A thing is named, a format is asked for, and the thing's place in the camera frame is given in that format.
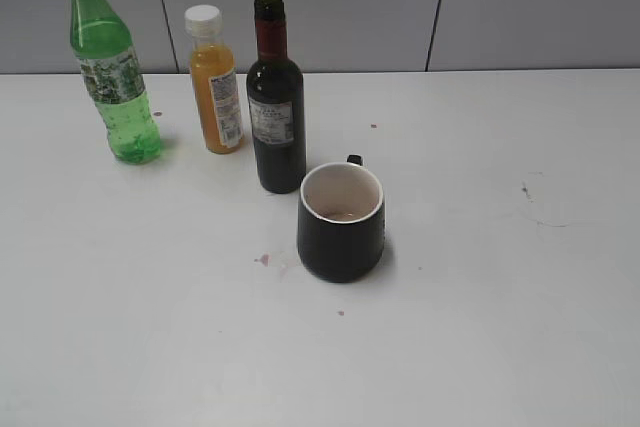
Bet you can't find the orange juice bottle white cap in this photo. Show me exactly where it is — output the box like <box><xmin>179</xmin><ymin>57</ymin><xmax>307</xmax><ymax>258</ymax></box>
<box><xmin>184</xmin><ymin>5</ymin><xmax>243</xmax><ymax>154</ymax></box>

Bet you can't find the green plastic soda bottle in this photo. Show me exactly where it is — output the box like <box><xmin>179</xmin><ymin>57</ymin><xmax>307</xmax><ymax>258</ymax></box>
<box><xmin>70</xmin><ymin>0</ymin><xmax>163</xmax><ymax>164</ymax></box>

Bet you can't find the dark red wine bottle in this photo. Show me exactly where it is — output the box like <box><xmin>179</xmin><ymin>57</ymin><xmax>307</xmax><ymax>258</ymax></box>
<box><xmin>246</xmin><ymin>0</ymin><xmax>306</xmax><ymax>194</ymax></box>

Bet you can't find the black mug white inside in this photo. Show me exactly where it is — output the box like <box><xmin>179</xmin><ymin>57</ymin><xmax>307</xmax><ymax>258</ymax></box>
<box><xmin>296</xmin><ymin>154</ymin><xmax>385</xmax><ymax>283</ymax></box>

